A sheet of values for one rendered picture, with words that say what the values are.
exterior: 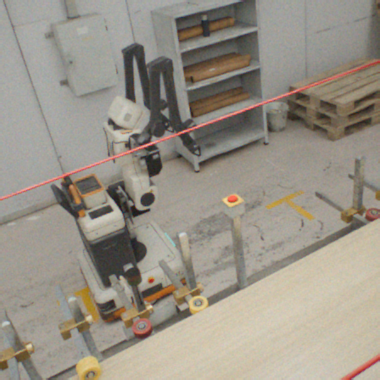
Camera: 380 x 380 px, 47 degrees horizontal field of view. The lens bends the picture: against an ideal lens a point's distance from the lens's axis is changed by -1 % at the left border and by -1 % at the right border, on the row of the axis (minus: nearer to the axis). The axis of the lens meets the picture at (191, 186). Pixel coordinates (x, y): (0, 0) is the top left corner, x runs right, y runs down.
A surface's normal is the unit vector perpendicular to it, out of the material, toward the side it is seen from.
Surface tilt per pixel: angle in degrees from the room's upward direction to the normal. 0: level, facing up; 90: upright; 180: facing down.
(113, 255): 90
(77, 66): 90
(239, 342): 0
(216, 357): 0
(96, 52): 90
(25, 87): 90
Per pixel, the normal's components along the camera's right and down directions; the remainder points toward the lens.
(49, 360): -0.14, -0.83
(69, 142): 0.46, 0.42
